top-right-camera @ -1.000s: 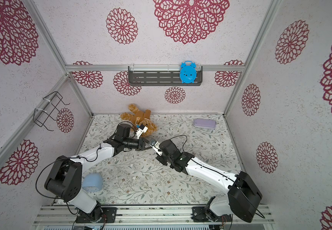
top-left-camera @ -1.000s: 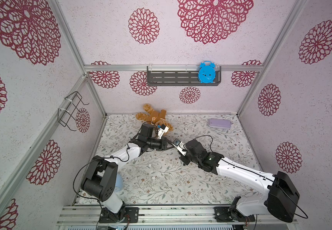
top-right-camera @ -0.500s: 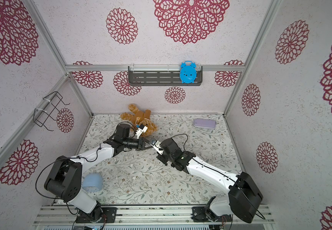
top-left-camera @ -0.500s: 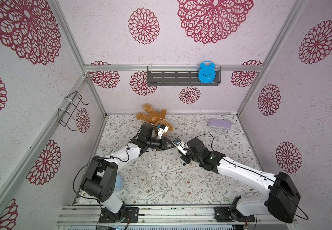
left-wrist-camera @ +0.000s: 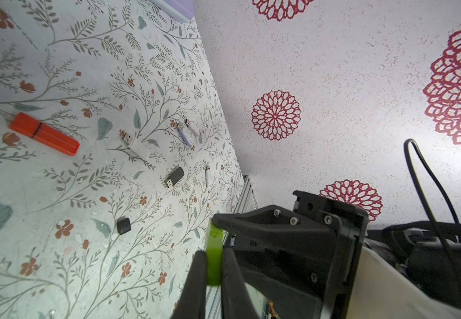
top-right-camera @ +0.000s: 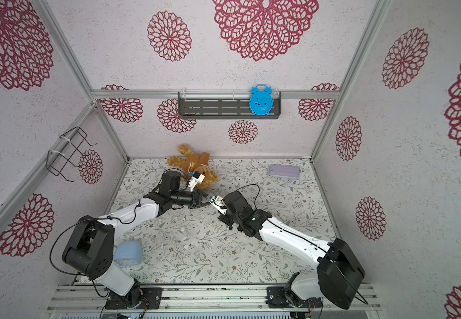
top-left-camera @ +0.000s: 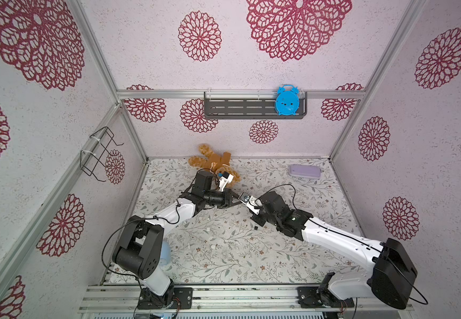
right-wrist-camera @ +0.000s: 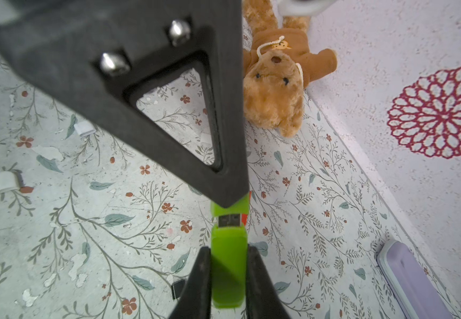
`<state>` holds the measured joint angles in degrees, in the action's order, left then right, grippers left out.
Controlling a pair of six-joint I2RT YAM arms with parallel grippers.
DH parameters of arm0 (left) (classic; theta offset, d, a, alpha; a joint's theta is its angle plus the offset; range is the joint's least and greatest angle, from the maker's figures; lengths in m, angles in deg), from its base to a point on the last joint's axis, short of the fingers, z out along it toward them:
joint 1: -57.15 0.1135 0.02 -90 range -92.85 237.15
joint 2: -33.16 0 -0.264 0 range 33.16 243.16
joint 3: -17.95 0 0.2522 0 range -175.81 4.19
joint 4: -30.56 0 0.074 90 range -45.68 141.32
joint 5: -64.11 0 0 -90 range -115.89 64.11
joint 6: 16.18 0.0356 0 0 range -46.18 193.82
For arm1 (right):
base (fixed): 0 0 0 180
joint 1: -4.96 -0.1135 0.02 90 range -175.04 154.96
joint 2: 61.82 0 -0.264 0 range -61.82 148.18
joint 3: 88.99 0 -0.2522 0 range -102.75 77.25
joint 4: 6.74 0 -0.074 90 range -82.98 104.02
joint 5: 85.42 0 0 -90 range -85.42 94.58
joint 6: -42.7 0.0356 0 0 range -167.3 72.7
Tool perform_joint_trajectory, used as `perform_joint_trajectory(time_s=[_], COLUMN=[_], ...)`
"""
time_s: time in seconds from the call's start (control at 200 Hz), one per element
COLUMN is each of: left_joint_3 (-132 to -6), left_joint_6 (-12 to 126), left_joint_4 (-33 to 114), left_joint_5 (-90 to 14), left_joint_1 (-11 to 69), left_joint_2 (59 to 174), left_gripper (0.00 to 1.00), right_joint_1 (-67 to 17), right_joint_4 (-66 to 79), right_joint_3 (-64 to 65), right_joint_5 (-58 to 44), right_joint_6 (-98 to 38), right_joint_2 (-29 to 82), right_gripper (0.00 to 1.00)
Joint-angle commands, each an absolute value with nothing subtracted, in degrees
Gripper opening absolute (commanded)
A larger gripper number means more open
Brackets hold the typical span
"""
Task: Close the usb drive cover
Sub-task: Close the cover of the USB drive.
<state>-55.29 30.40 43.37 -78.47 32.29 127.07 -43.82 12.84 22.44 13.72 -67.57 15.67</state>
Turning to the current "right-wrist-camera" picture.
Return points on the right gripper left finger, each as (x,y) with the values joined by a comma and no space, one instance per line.
(195,299)

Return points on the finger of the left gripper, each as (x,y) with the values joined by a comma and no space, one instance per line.
(100,57)

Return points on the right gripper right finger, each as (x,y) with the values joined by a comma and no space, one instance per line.
(262,300)

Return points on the black usb cap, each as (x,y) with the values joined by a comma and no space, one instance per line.
(177,288)

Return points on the green usb drive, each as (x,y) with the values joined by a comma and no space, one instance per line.
(229,245)

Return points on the red usb drive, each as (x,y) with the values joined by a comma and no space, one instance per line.
(244,217)

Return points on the green usb cap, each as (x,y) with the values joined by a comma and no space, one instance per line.
(241,207)

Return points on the purple white usb cap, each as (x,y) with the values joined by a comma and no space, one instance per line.
(84,128)

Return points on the purple rectangular case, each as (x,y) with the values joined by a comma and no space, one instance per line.
(417,297)

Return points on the brown teddy bear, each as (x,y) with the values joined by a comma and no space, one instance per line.
(278,67)

